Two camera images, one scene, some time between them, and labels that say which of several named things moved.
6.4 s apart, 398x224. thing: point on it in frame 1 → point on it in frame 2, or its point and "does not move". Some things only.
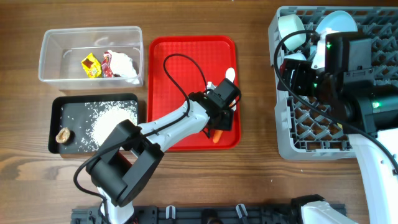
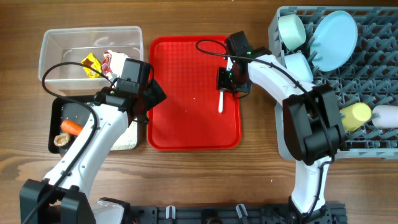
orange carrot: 217,135 → 71,127
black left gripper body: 227,123 → 153,96
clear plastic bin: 63,50 does not move
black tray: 72,118 does not move
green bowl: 288,23 does not move
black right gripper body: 305,81 → 227,80
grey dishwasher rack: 305,134 does not move
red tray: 178,66 does not move
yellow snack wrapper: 92,66 does not move
